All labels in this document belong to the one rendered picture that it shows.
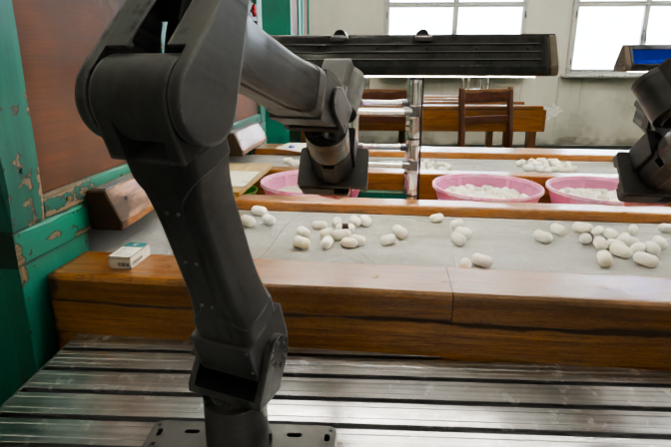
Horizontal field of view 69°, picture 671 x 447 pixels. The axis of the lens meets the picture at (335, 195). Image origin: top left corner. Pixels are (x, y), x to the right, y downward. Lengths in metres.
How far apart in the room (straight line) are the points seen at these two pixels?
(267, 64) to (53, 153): 0.49
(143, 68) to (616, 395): 0.64
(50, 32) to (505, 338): 0.79
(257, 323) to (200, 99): 0.22
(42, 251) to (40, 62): 0.28
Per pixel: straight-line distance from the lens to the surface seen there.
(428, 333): 0.71
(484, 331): 0.71
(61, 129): 0.88
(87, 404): 0.70
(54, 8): 0.90
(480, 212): 1.09
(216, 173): 0.38
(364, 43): 0.92
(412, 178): 1.11
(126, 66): 0.36
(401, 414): 0.62
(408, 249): 0.89
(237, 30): 0.38
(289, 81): 0.49
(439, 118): 3.68
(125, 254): 0.80
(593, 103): 6.56
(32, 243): 0.81
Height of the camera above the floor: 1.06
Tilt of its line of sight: 15 degrees down
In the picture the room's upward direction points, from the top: straight up
